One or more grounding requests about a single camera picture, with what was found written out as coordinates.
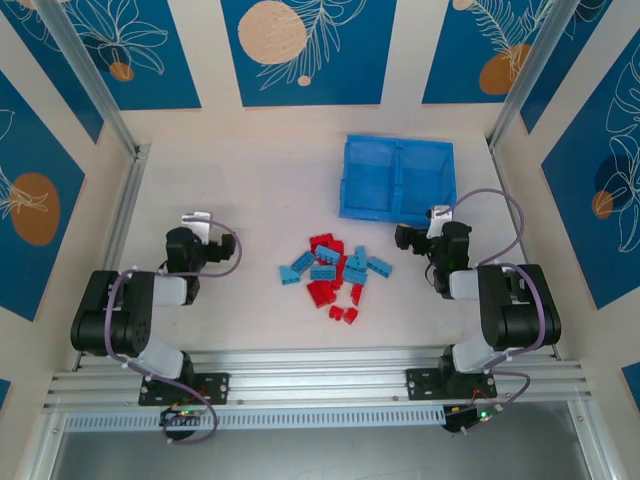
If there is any grey slotted cable duct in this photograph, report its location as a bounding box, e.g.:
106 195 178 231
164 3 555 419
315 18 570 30
64 405 446 432

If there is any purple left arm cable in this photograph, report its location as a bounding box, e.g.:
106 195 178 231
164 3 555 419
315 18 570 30
104 218 244 446

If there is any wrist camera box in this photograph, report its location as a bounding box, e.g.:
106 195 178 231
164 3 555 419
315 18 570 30
180 211 211 246
428 204 454 239

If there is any blue lego wedge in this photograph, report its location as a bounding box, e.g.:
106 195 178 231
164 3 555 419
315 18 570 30
278 264 307 288

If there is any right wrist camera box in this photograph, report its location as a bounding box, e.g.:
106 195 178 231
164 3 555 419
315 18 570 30
428 204 454 239

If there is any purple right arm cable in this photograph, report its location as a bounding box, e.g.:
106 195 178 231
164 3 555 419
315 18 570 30
439 187 547 416

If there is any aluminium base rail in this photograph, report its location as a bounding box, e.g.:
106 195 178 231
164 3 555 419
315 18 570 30
42 347 596 414

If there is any aluminium side rail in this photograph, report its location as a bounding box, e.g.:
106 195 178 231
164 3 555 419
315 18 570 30
488 142 561 361
74 144 151 371

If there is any large red lego brick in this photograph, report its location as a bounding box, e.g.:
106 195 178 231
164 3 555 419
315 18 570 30
305 280 336 307

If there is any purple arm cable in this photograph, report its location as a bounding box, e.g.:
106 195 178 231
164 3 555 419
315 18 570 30
439 187 547 416
104 218 244 446

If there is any aluminium frame post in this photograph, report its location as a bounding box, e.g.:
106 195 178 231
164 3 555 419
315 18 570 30
487 0 586 151
35 0 141 157

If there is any blue plastic bin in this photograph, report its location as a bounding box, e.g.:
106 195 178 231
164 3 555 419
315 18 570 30
338 132 404 221
394 139 459 229

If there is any small circuit board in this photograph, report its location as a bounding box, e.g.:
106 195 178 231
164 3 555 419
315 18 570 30
443 403 505 435
158 405 207 429

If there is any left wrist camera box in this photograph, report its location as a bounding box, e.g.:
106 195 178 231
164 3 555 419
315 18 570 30
180 211 211 246

